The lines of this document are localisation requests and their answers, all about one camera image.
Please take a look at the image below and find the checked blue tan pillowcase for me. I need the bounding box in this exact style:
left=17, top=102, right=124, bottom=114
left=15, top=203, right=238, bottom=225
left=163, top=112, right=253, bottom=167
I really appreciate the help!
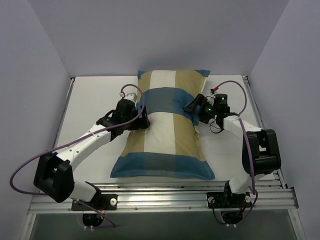
left=110, top=69, right=215, bottom=180

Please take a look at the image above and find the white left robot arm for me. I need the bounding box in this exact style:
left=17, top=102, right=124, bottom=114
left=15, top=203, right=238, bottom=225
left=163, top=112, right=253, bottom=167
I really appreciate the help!
left=33, top=98, right=150, bottom=210

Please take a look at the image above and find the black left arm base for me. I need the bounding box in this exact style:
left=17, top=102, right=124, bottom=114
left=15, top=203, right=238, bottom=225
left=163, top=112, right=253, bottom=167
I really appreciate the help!
left=71, top=193, right=118, bottom=211

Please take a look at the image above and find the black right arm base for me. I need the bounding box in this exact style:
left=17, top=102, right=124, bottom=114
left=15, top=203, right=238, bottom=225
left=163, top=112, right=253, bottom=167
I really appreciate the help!
left=206, top=191, right=252, bottom=209

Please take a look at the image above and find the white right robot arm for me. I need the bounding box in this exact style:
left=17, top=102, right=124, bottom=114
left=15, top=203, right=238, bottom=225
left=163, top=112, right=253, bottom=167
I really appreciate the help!
left=183, top=93, right=282, bottom=207

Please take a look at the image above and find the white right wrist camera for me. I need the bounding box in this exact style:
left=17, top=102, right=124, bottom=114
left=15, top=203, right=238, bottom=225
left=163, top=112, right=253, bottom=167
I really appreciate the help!
left=205, top=93, right=215, bottom=106

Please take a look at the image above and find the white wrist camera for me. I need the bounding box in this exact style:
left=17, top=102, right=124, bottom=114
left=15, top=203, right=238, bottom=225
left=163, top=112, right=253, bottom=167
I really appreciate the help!
left=124, top=92, right=138, bottom=103
left=205, top=93, right=215, bottom=106

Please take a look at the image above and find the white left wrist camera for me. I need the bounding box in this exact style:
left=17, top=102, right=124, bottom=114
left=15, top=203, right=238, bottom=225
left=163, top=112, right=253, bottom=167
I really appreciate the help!
left=124, top=92, right=138, bottom=103

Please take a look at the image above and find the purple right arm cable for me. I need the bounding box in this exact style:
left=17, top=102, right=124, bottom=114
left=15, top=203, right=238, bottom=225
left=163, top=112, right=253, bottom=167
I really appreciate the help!
left=212, top=80, right=258, bottom=196

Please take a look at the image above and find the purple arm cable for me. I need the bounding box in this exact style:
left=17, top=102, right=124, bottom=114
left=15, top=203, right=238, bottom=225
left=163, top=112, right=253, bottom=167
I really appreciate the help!
left=9, top=84, right=145, bottom=195
left=212, top=80, right=258, bottom=196

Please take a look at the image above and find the aluminium table frame rail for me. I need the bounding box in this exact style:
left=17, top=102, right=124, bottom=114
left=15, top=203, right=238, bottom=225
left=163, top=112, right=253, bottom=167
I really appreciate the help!
left=28, top=75, right=299, bottom=215

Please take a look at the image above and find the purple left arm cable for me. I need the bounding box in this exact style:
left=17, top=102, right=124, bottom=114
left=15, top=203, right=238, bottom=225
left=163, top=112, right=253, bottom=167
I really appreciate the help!
left=9, top=84, right=145, bottom=195

